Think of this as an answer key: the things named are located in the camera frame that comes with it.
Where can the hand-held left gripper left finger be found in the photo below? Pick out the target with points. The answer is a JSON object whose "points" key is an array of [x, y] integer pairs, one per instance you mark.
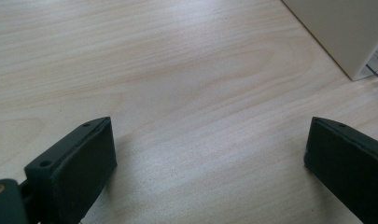
{"points": [[74, 168]]}

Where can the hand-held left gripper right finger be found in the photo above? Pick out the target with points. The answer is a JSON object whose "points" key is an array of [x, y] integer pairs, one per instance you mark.
{"points": [[348, 168]]}

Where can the cream box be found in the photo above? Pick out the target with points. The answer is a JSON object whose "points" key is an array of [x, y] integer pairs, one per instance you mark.
{"points": [[339, 28]]}

